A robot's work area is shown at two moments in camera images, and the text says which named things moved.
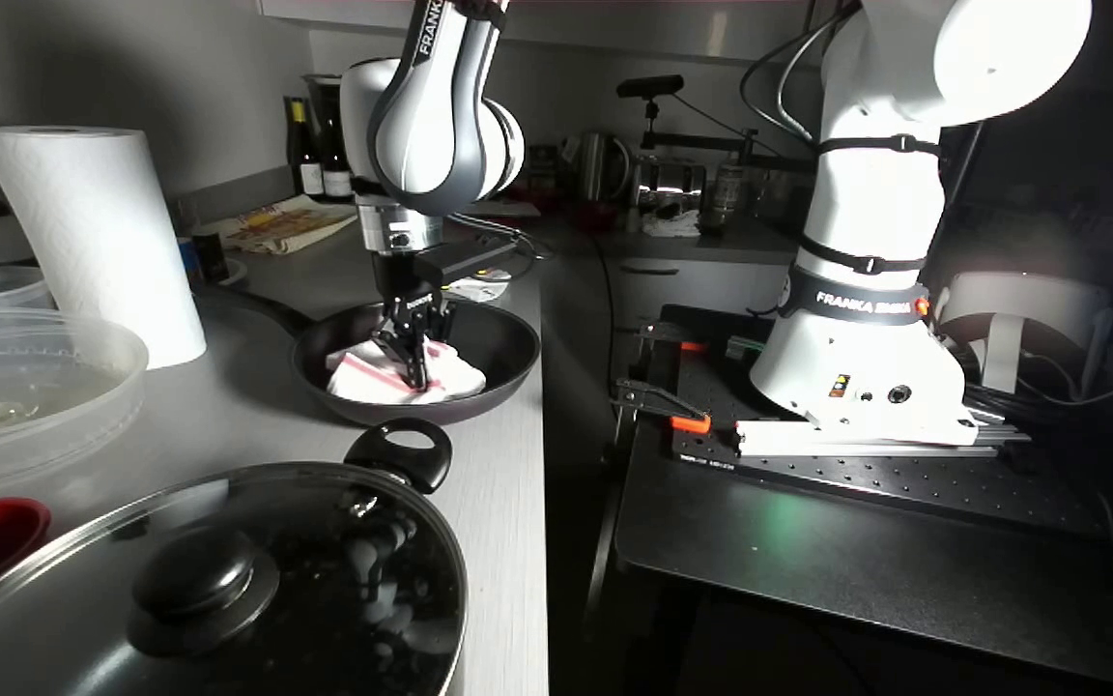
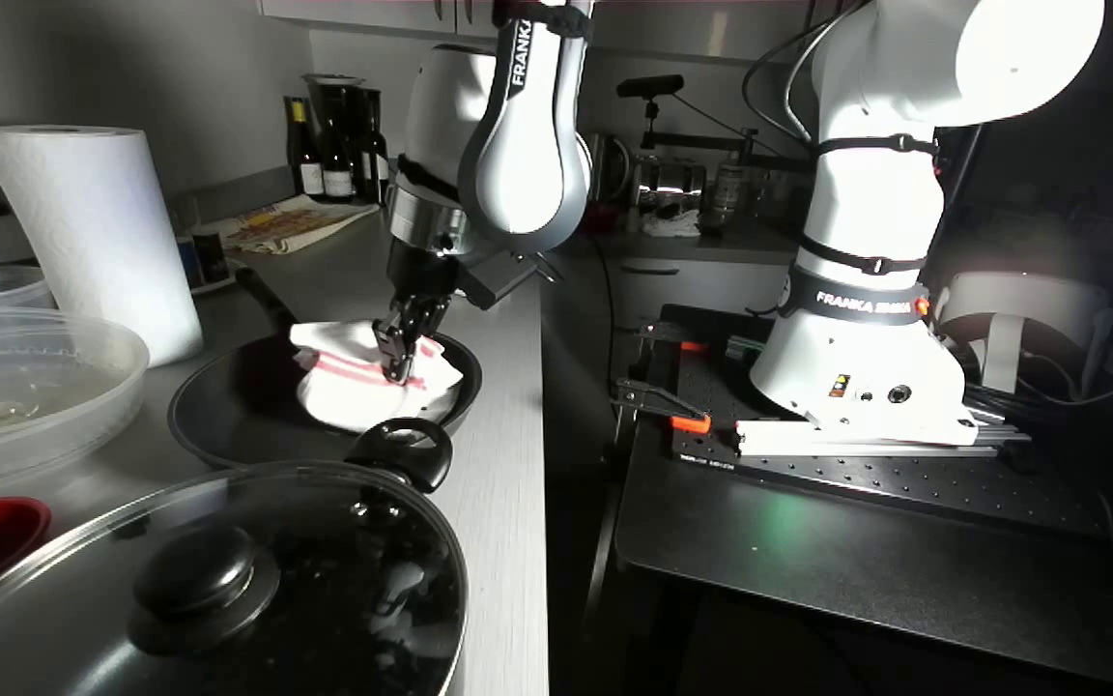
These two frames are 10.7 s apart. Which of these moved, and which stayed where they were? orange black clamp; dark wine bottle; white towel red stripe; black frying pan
Moved: black frying pan
Stayed: dark wine bottle; orange black clamp; white towel red stripe
